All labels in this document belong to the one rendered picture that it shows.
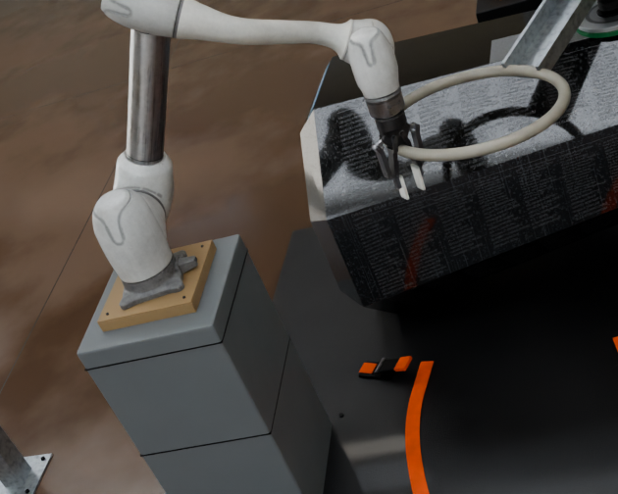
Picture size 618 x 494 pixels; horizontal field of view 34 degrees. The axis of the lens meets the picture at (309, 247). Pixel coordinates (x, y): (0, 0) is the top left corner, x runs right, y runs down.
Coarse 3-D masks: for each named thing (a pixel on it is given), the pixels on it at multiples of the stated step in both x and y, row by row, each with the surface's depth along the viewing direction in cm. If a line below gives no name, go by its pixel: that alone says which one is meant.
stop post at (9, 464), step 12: (0, 432) 353; (0, 444) 352; (12, 444) 358; (0, 456) 352; (12, 456) 357; (36, 456) 370; (48, 456) 368; (0, 468) 356; (12, 468) 356; (24, 468) 362; (36, 468) 365; (0, 480) 360; (12, 480) 359; (24, 480) 360; (36, 480) 359; (0, 492) 361; (12, 492) 358; (24, 492) 356
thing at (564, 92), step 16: (448, 80) 278; (464, 80) 278; (544, 80) 265; (560, 80) 256; (416, 96) 276; (560, 96) 248; (560, 112) 244; (528, 128) 239; (544, 128) 241; (384, 144) 258; (480, 144) 239; (496, 144) 238; (512, 144) 238; (432, 160) 244; (448, 160) 242
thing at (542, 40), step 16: (544, 0) 279; (560, 0) 283; (576, 0) 279; (592, 0) 275; (544, 16) 280; (560, 16) 279; (576, 16) 271; (528, 32) 277; (544, 32) 278; (560, 32) 268; (512, 48) 274; (528, 48) 278; (544, 48) 274; (560, 48) 269; (512, 64) 275; (528, 64) 274; (544, 64) 266
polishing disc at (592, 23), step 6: (594, 6) 299; (594, 12) 296; (588, 18) 294; (594, 18) 293; (600, 18) 291; (606, 18) 290; (612, 18) 289; (582, 24) 292; (588, 24) 291; (594, 24) 290; (600, 24) 288; (606, 24) 287; (612, 24) 286; (582, 30) 292; (588, 30) 289; (594, 30) 288; (600, 30) 286; (606, 30) 286; (612, 30) 285
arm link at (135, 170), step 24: (144, 48) 253; (168, 48) 256; (144, 72) 256; (168, 72) 261; (144, 96) 260; (144, 120) 264; (144, 144) 268; (120, 168) 273; (144, 168) 271; (168, 168) 275; (144, 192) 271; (168, 192) 277
